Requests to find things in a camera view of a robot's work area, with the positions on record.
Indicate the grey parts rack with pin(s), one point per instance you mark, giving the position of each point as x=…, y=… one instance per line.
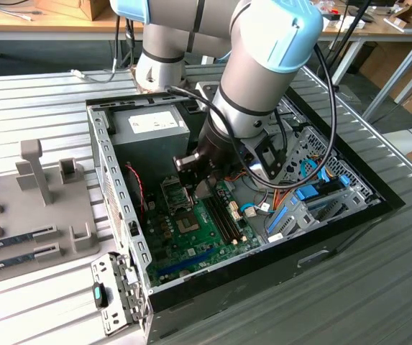
x=18, y=215

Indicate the black camera bracket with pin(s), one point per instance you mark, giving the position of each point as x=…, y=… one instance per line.
x=263, y=158

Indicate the grey camera mount block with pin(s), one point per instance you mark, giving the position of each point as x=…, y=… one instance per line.
x=186, y=161

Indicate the black case fan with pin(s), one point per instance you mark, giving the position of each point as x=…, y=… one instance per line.
x=133, y=196

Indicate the blue bay clip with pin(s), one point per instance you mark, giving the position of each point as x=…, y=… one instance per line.
x=343, y=180

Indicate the aluminium profile frame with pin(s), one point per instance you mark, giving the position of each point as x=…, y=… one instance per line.
x=390, y=84

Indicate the blue expansion slot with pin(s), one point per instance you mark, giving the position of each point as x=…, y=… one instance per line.
x=187, y=263

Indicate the small open cardboard box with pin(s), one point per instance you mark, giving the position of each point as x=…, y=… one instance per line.
x=407, y=10

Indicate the beige board connector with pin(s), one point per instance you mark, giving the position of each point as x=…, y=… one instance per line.
x=235, y=212

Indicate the black blue latch knob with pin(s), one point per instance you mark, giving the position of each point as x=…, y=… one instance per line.
x=99, y=295

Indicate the blue bay rail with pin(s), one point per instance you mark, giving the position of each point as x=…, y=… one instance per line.
x=277, y=220

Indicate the blue disk carrier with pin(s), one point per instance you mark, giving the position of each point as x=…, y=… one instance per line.
x=306, y=193

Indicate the silver green CPU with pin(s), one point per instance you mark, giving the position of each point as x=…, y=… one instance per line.
x=203, y=190

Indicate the perforated metal disk bay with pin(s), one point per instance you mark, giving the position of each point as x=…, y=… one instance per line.
x=353, y=169

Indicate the black RAM slot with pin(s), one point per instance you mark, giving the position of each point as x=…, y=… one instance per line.
x=225, y=211
x=216, y=214

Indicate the silver coin battery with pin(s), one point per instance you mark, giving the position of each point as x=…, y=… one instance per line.
x=184, y=272

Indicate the metal expansion bracket cover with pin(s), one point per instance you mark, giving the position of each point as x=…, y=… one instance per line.
x=115, y=305

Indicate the brown wooden box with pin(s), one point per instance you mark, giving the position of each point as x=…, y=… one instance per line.
x=83, y=9

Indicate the blue RAM stick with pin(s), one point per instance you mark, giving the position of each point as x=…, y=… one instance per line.
x=8, y=261
x=4, y=241

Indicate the green motherboard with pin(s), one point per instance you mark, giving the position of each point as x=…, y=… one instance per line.
x=209, y=233

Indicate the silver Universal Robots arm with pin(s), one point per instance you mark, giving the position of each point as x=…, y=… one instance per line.
x=256, y=72

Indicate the beige square power connector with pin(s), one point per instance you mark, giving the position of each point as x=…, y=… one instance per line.
x=151, y=205

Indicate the black tripod pole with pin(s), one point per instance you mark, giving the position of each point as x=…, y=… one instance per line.
x=346, y=29

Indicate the grey power supply unit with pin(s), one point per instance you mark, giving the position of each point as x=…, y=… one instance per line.
x=148, y=154

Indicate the CPU socket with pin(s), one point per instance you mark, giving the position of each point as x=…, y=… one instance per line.
x=187, y=224

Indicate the white paper box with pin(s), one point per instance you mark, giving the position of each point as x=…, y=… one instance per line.
x=351, y=24

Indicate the grey lower disk bay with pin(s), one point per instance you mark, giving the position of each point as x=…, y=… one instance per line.
x=299, y=217

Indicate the black PC case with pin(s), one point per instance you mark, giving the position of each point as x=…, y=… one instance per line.
x=227, y=298

